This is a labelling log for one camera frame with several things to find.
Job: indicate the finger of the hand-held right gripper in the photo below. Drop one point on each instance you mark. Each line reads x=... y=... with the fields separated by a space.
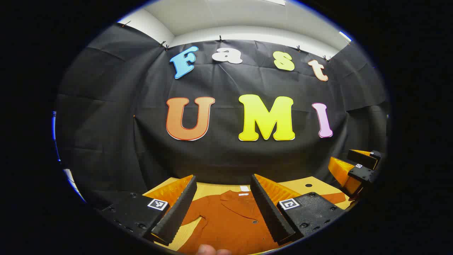
x=362 y=173
x=364 y=159

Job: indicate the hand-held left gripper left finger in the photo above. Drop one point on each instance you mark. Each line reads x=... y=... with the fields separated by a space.
x=177 y=212

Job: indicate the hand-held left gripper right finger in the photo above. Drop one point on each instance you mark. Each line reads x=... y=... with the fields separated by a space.
x=269 y=212

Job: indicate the orange button shirt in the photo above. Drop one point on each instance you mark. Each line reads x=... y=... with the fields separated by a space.
x=230 y=223

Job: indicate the white tape label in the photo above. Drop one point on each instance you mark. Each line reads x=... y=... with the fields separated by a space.
x=245 y=188

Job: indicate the black backdrop cloth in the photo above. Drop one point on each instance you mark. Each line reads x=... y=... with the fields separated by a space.
x=219 y=156

